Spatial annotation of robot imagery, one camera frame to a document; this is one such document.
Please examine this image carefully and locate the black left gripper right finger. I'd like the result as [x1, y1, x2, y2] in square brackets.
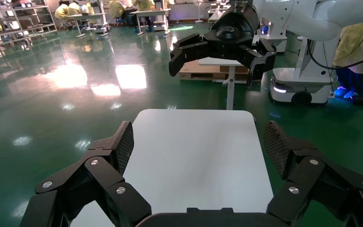
[262, 120, 363, 227]

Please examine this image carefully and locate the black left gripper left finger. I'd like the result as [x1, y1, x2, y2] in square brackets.
[19, 121, 152, 227]

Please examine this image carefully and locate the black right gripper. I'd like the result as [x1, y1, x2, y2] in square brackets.
[168, 3, 278, 89]

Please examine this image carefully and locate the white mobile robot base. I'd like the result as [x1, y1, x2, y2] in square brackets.
[268, 36, 339, 105]

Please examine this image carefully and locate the wooden pallet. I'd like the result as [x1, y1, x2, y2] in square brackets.
[179, 60, 251, 81]

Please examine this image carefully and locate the white standing fan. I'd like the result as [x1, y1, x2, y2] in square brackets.
[194, 0, 205, 23]

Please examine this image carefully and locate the white machine base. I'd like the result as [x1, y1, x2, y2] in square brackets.
[253, 20, 288, 53]

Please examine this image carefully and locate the white work desk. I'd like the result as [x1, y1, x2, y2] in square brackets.
[66, 12, 110, 37]
[129, 8, 172, 35]

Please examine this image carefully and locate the seated person in yellow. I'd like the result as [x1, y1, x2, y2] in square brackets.
[68, 1, 82, 16]
[108, 0, 127, 19]
[134, 0, 155, 10]
[54, 3, 70, 20]

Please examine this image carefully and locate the person in yellow coat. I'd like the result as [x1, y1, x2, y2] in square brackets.
[333, 18, 363, 99]

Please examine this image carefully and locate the grey metal shelf rack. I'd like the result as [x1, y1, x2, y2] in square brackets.
[0, 0, 58, 45]

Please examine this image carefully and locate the small white pedestal table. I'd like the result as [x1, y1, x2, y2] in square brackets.
[198, 57, 255, 111]

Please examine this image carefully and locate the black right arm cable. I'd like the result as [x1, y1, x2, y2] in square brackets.
[306, 37, 363, 71]

